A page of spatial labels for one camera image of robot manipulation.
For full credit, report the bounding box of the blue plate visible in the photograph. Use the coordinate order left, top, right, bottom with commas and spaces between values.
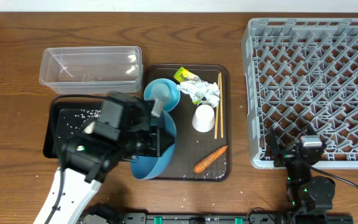
131, 111, 177, 180

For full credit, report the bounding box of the pile of white rice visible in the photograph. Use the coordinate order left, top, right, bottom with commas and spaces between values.
80, 119, 96, 134

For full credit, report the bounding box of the orange carrot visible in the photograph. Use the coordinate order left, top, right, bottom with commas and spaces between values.
193, 146, 228, 174

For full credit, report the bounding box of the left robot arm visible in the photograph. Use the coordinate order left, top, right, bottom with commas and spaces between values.
35, 91, 177, 223

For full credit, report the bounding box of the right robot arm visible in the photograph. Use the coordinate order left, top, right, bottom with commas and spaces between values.
268, 127, 336, 223

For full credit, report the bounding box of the grey dishwasher rack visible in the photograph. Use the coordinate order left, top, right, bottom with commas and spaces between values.
241, 18, 358, 169

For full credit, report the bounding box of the brown serving tray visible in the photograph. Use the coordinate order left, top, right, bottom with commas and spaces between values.
152, 65, 231, 182

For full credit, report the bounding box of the white paper cup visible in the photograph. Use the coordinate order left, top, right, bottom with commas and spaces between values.
192, 105, 215, 133

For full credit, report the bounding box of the light blue cup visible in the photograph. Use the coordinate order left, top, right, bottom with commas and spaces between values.
151, 83, 172, 105

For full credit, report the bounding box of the light blue small bowl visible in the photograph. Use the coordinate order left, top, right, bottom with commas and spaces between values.
144, 78, 180, 112

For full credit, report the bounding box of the left wooden chopstick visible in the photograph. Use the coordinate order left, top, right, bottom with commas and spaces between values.
214, 72, 221, 139

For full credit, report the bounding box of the wooden chopstick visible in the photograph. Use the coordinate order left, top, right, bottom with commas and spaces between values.
214, 72, 221, 139
219, 72, 224, 138

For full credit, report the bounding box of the crumpled foil wrapper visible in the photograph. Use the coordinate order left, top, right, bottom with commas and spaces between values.
177, 80, 221, 108

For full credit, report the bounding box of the clear plastic bin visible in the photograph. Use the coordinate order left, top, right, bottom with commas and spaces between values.
39, 46, 143, 95

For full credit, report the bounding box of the black rectangular tray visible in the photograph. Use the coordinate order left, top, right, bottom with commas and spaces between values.
43, 98, 102, 159

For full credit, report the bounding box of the yellow snack packet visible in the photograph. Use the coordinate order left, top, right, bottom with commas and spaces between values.
173, 67, 200, 83

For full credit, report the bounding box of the right wooden chopstick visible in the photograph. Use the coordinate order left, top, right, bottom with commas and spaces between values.
219, 72, 224, 138

